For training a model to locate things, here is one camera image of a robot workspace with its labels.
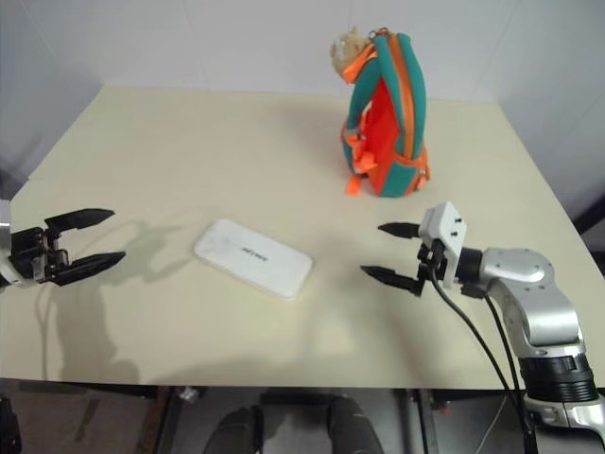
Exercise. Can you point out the silver metal bracket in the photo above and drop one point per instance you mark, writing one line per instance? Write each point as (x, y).
(190, 395)

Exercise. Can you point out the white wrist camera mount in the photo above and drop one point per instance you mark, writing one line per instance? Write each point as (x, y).
(442, 222)
(5, 276)

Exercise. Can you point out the white pouch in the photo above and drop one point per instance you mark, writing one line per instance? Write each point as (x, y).
(255, 257)

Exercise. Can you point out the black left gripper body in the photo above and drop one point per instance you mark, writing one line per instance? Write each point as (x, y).
(33, 255)

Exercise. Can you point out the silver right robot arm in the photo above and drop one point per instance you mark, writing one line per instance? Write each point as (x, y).
(543, 302)

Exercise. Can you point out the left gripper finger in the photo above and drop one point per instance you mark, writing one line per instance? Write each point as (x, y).
(80, 218)
(90, 266)

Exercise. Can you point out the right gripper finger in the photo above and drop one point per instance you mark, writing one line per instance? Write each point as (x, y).
(402, 230)
(392, 276)

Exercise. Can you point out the dark furniture piece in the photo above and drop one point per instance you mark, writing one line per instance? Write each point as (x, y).
(593, 213)

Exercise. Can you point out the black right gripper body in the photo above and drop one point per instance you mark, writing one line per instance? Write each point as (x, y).
(434, 260)

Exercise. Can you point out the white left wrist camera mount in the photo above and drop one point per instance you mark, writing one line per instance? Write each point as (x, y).
(5, 276)

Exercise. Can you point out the teal and orange backpack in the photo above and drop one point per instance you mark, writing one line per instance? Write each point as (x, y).
(411, 94)

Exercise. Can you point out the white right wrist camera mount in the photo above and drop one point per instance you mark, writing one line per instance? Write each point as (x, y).
(442, 222)

